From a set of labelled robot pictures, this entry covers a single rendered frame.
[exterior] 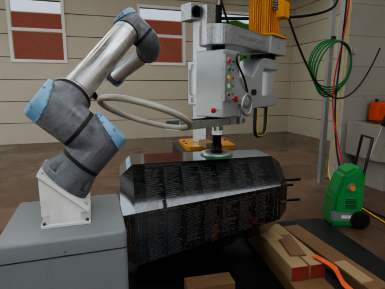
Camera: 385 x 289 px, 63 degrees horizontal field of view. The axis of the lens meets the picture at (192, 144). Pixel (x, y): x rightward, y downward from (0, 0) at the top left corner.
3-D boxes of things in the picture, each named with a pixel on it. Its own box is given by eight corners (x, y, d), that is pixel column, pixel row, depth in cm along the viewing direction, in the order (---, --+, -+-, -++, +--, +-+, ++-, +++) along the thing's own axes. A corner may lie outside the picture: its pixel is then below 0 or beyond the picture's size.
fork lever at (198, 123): (223, 122, 236) (223, 115, 235) (246, 124, 224) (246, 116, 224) (159, 129, 182) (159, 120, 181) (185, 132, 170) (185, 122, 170)
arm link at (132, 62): (173, 43, 152) (124, 78, 209) (154, 23, 147) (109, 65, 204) (161, 59, 148) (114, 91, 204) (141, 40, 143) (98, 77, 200)
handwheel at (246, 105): (240, 114, 222) (241, 93, 219) (253, 115, 216) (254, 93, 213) (229, 116, 210) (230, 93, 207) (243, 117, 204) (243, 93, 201)
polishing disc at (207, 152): (231, 150, 225) (231, 148, 225) (233, 156, 204) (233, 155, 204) (201, 150, 226) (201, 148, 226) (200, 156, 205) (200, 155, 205)
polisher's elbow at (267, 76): (244, 96, 260) (245, 71, 257) (258, 95, 273) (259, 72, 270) (263, 96, 247) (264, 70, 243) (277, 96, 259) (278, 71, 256)
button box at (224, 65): (227, 100, 200) (228, 54, 195) (231, 101, 199) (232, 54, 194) (221, 101, 194) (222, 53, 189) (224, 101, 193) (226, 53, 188)
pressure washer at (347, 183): (353, 215, 329) (361, 133, 314) (369, 230, 295) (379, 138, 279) (319, 214, 331) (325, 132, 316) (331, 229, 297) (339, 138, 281)
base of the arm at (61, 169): (85, 204, 109) (104, 182, 110) (38, 172, 103) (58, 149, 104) (86, 187, 127) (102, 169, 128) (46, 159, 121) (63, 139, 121)
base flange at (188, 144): (178, 142, 336) (178, 137, 335) (222, 140, 345) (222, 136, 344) (186, 151, 288) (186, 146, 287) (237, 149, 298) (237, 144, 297)
